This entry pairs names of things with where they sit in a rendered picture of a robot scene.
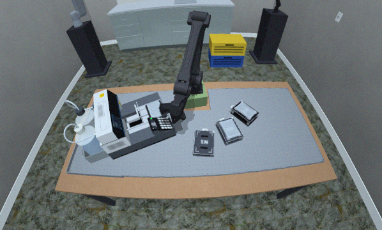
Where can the pale blue microplate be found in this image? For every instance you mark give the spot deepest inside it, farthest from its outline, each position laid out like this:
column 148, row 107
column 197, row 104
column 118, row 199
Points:
column 230, row 128
column 154, row 109
column 244, row 109

